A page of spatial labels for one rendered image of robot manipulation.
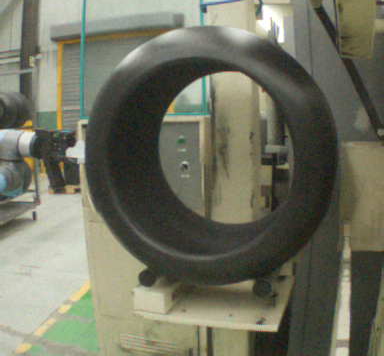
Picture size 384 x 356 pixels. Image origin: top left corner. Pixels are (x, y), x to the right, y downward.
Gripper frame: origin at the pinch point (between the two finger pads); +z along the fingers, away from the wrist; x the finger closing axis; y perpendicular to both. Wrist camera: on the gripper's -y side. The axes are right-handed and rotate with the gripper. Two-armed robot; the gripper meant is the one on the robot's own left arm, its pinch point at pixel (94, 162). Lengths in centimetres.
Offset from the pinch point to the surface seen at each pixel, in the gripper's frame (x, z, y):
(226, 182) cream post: 28.3, 28.2, -5.7
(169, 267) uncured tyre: -12.3, 27.0, -19.0
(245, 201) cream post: 28.2, 34.5, -10.5
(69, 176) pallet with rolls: 531, -348, -129
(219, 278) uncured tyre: -11.5, 38.5, -19.7
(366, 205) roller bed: 21, 71, -6
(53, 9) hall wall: 820, -629, 211
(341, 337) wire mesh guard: -51, 65, -10
